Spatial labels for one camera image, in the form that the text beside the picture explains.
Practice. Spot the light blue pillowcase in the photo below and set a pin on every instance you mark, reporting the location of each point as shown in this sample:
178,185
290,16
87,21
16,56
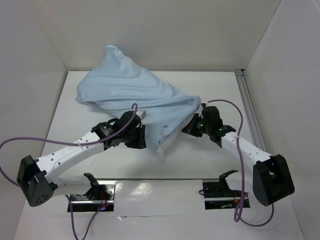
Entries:
118,82

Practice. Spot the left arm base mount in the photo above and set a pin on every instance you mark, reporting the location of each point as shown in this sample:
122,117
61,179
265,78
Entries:
103,200

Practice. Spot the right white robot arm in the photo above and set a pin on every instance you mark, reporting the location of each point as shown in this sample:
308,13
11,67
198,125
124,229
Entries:
271,177

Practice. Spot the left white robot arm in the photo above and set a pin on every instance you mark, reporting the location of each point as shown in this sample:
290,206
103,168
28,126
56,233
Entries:
41,179

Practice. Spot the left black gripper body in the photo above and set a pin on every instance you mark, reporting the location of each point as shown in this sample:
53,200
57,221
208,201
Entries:
127,134

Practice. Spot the white pillow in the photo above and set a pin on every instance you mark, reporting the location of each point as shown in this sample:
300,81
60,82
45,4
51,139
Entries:
169,141

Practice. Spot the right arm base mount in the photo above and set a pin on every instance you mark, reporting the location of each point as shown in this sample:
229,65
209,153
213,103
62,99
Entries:
218,196

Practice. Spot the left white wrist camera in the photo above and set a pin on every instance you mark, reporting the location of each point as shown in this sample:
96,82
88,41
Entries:
141,114

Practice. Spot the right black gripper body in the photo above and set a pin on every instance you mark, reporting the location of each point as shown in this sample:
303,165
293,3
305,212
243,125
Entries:
194,125

